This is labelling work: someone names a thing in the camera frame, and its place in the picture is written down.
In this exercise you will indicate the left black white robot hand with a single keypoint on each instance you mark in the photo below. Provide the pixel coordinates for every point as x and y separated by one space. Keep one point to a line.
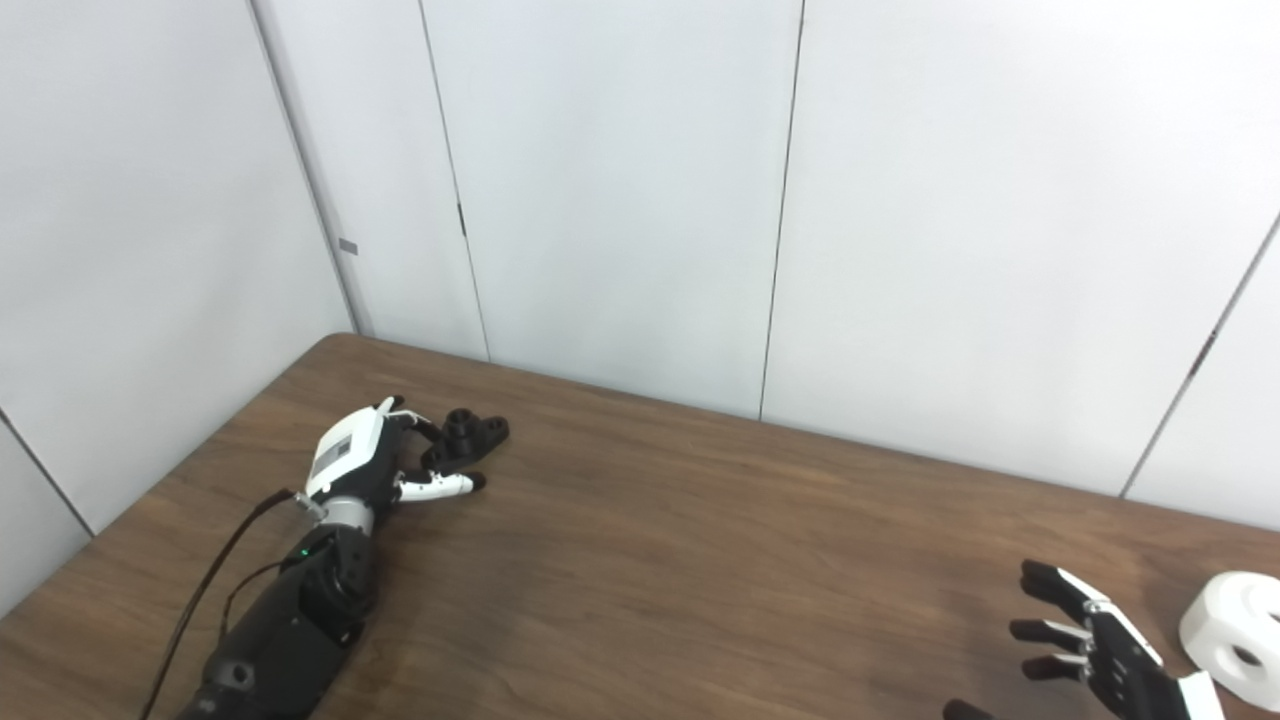
345 455

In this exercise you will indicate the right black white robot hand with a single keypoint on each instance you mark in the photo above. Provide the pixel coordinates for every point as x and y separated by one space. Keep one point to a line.
1125 665

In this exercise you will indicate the round white plastic piece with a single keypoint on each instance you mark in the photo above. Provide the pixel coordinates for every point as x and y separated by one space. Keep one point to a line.
1235 620

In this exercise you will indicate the black plastic holder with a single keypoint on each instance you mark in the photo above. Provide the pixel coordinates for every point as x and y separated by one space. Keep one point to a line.
470 432

